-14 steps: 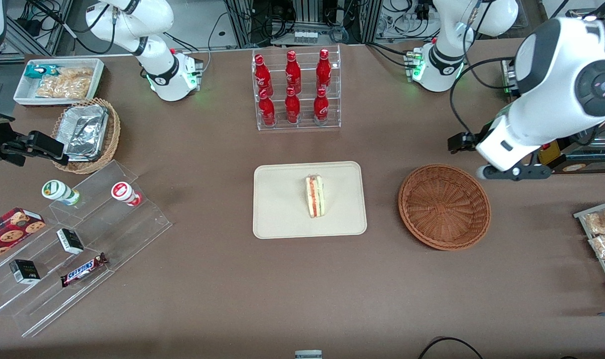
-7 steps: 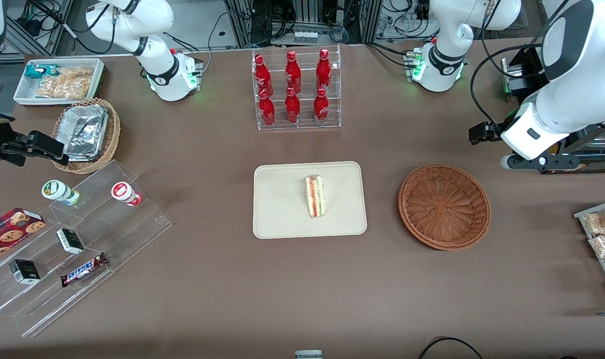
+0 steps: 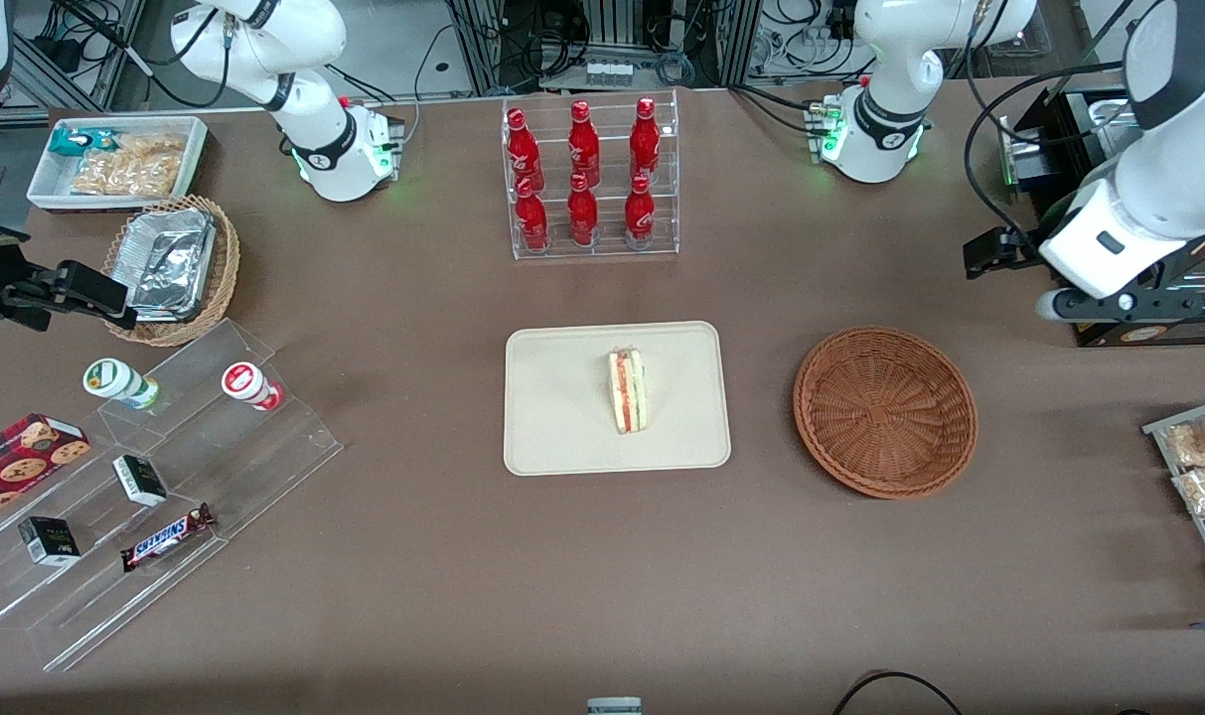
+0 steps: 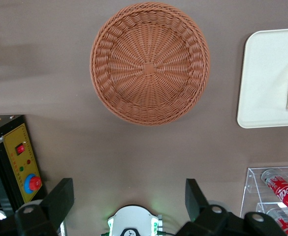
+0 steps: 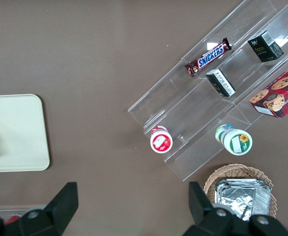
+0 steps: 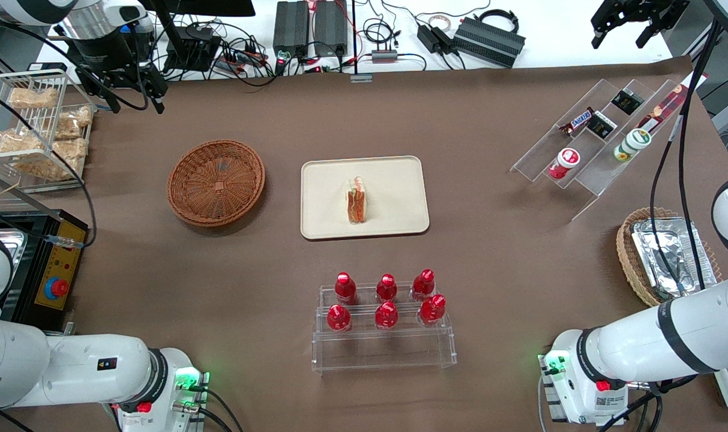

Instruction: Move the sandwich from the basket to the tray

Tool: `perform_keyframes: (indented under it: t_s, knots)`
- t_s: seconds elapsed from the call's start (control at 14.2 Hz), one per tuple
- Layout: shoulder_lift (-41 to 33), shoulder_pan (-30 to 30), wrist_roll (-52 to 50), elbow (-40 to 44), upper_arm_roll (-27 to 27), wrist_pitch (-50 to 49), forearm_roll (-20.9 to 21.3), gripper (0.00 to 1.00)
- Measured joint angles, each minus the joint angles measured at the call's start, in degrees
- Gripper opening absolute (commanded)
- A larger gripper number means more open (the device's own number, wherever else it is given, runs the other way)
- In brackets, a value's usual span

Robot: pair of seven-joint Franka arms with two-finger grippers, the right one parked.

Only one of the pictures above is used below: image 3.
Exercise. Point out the light tan wicker basket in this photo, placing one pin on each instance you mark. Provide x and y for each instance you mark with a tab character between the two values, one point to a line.
220	278

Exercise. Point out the clear acrylic stepped stand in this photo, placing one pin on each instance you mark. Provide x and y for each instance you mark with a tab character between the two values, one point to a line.
264	467

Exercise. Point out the brown wicker basket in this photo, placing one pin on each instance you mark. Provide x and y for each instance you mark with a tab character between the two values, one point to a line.
885	412

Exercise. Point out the triangle sandwich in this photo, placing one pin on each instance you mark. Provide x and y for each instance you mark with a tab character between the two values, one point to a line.
627	392

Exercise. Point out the aluminium frame rack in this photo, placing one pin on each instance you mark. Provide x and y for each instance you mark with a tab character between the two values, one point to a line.
483	50

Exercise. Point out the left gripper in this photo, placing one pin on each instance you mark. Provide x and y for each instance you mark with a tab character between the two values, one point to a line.
1021	247

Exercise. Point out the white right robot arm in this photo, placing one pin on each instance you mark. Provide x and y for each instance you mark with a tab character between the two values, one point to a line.
314	149

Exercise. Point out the grey snack display rack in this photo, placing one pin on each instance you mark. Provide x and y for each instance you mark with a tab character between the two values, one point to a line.
1158	429

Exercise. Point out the aluminium foil container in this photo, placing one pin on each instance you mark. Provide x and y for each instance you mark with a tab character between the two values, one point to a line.
170	263

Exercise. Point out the red lid drink cup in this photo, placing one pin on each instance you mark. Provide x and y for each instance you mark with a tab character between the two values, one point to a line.
246	382

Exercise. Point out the beige plastic tray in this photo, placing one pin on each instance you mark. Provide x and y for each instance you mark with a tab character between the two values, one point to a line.
562	397

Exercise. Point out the black food warmer yellow panel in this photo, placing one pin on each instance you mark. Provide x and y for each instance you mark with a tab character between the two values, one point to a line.
1069	149

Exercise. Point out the clear bag of crackers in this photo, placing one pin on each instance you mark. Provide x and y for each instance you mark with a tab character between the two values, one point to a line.
130	169

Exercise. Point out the white rectangular bin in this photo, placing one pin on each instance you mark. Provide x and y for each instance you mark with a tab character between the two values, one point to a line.
46	189

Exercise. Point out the Snickers chocolate bar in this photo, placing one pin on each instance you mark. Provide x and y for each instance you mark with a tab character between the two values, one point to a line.
165	539

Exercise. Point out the red cookie box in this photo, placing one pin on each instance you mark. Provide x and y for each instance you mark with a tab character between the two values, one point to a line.
16	462

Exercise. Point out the red cola bottle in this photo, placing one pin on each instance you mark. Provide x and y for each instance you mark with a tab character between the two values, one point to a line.
583	144
645	139
582	214
640	214
531	218
524	149

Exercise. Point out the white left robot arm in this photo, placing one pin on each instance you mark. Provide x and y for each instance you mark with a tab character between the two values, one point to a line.
895	60

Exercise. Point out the white power strip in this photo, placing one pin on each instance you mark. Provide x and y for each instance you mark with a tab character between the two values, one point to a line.
608	73

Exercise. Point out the small black box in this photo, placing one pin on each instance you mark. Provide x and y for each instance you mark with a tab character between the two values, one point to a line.
140	480
49	541

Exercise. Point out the green lid drink cup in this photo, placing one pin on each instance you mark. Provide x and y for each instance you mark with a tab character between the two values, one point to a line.
115	380

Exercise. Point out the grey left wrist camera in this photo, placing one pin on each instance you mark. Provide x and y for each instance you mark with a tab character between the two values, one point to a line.
1050	306

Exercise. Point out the clear acrylic bottle rack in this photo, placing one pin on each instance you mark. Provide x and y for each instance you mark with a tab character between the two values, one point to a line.
607	248

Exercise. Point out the teal snack packet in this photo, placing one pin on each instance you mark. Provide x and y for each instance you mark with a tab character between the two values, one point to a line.
80	141

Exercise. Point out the small grey device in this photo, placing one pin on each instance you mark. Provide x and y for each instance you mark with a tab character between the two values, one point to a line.
614	707

